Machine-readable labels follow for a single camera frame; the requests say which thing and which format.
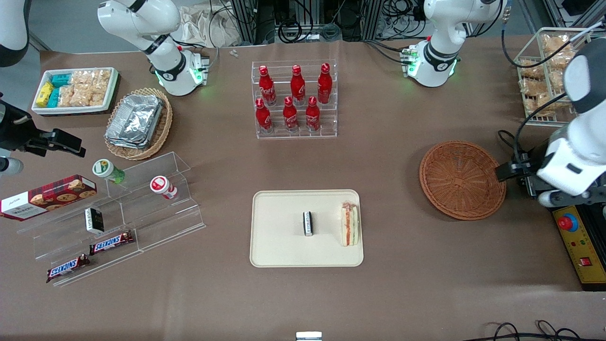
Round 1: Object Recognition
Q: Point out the yellow black control box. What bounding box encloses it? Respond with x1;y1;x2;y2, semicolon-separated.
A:
552;205;606;291

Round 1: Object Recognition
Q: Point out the aluminium frame structure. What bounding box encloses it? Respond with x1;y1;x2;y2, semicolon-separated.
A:
230;0;427;45

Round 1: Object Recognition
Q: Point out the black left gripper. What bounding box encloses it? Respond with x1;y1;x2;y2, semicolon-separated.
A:
496;143;552;196

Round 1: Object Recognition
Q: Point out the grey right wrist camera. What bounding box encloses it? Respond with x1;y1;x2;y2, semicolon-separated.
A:
0;158;23;177

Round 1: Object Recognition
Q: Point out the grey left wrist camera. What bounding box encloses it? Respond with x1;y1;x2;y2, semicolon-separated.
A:
538;188;569;208

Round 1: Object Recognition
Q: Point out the red tartan cookie box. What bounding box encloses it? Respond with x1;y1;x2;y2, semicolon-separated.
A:
0;174;98;222

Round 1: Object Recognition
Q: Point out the oval light wicker basket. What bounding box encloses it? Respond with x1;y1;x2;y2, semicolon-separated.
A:
104;88;173;161

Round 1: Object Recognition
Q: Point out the white rectangular snack bin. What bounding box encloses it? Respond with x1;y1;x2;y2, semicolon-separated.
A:
32;68;118;116

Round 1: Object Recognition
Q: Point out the white crumpled cloth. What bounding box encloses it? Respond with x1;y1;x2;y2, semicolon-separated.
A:
178;2;237;48

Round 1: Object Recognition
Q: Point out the triangle sandwich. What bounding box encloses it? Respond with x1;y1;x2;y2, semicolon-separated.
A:
341;202;359;247

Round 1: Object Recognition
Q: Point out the white wire basket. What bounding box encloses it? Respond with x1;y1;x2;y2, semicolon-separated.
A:
514;27;606;127

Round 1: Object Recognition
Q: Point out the silver foil tray stack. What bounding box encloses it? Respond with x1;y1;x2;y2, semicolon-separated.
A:
105;94;164;150

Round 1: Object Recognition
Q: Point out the round brown wicker basket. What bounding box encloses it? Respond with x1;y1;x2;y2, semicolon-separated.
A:
419;140;507;221

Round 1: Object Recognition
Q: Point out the black floor cable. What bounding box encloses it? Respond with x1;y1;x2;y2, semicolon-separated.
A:
466;320;606;341

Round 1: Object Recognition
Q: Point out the clear acrylic stepped display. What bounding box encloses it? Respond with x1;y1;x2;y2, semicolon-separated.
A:
16;151;207;288

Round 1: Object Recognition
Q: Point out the red lidded cup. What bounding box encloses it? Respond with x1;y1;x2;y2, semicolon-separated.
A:
150;176;178;199

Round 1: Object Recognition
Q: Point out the clear acrylic bottle rack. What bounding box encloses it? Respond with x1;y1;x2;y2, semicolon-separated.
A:
251;60;338;140

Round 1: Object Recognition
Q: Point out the yellow snack packet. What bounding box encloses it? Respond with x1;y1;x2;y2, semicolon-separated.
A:
36;82;54;108

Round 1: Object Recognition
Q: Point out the red cola bottle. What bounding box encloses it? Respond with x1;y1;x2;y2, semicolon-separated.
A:
255;98;273;134
318;63;333;104
290;65;306;106
283;96;299;133
305;96;321;132
258;65;276;106

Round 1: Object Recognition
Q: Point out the green lidded cup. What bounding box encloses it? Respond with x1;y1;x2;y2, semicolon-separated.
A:
92;159;126;184

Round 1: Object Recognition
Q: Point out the beige plastic serving tray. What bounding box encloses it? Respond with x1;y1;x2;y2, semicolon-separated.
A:
250;189;364;268

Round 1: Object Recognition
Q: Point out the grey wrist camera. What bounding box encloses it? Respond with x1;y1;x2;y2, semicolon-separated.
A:
538;188;569;208
0;158;23;177

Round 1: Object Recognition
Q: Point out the brown Snickers chocolate bar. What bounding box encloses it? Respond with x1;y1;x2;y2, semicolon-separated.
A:
89;231;134;255
46;254;90;283

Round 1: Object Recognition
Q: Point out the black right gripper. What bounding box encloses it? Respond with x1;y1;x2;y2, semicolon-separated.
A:
0;97;87;158

